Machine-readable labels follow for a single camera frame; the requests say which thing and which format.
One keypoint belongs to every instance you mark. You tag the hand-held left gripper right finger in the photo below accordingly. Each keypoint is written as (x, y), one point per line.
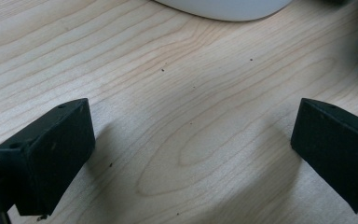
(335, 149)

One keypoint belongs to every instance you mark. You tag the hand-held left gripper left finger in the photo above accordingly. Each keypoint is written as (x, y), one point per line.
(49, 155)

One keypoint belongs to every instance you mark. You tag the white perforated strainer bowl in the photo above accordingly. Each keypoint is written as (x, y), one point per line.
(227, 9)

